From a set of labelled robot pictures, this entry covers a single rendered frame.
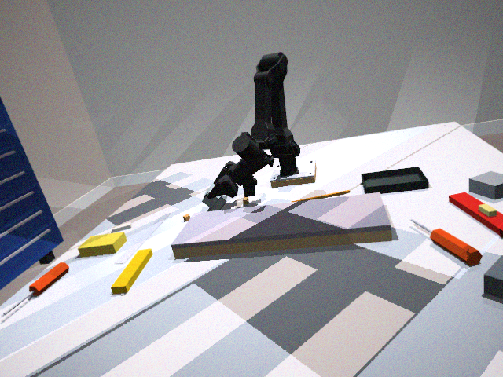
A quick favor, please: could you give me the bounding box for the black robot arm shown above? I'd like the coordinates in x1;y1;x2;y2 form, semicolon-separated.
232;52;300;197

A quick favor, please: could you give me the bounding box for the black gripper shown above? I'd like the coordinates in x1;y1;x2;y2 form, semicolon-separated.
207;158;255;199

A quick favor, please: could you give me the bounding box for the red flat bar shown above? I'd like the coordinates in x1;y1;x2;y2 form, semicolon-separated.
449;192;503;238

